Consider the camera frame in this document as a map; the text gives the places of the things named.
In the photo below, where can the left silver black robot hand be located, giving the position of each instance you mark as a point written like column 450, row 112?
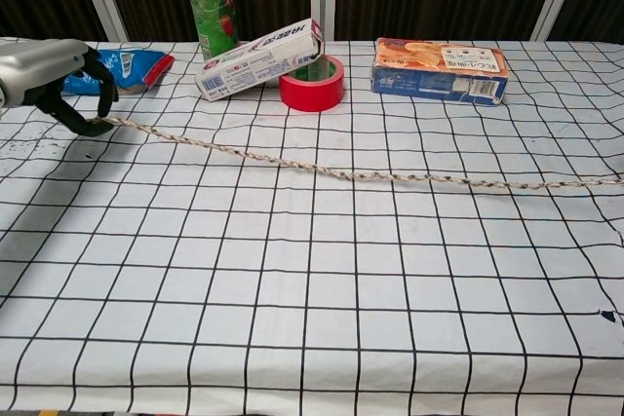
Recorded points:
column 39, row 70

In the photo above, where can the blue snack packet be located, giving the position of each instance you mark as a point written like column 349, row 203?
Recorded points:
column 131, row 67

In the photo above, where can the green chips can red lid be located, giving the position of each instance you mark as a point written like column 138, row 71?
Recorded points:
column 209, row 2

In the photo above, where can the white toothpaste box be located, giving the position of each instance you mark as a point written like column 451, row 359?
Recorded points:
column 253, row 67

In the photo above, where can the red tape roll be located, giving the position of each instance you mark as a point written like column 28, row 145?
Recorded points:
column 312, row 94

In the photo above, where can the white black checkered tablecloth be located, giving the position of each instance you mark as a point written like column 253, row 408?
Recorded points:
column 292, row 313

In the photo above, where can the orange biscuit box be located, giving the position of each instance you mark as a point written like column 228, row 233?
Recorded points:
column 429, row 75

